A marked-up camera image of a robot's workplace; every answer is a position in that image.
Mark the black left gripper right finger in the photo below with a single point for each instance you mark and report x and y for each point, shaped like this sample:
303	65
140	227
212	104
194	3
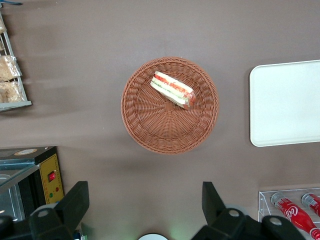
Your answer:
220	217

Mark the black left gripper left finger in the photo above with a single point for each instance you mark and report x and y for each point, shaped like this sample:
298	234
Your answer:
65	212

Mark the triangle sandwich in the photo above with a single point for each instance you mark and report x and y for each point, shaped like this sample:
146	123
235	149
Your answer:
172	90

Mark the round brown wicker basket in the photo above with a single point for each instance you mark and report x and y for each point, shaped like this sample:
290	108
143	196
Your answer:
150	125

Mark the tray of wrapped pastries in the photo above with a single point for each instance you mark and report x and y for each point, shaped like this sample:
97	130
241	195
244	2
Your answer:
17	103

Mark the beige plastic tray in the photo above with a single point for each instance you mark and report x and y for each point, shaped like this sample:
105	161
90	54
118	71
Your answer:
285	105

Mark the clear acrylic bottle rack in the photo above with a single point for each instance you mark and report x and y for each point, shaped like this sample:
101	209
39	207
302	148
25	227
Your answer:
262	200

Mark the black food warmer yellow panel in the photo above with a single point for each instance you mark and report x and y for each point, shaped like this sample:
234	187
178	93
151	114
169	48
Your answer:
51	165

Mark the steel pan in warmer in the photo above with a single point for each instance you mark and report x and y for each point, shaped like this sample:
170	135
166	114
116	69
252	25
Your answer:
10	202

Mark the red cola bottle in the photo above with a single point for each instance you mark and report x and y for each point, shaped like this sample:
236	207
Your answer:
312	201
295	215

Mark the clear bag of rice crackers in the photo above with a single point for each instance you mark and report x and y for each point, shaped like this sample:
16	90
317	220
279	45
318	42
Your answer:
8	68
10	92

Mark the blue flat strip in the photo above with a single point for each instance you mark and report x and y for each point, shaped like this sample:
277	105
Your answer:
10	2

